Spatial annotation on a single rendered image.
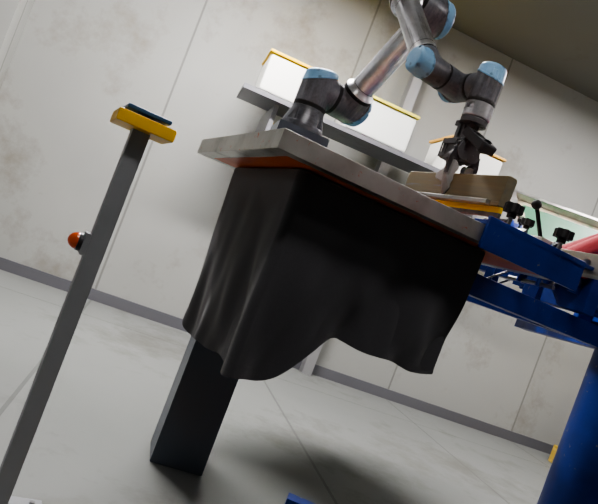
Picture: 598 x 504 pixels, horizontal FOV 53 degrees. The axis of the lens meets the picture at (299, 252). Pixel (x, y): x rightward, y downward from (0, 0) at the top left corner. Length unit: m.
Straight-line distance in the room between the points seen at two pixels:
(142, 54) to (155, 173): 0.84
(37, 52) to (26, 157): 0.72
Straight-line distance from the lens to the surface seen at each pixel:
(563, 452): 2.16
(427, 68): 1.67
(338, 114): 2.18
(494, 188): 1.48
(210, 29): 4.72
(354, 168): 1.13
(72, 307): 1.42
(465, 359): 5.27
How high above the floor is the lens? 0.78
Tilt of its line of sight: 1 degrees up
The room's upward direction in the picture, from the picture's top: 21 degrees clockwise
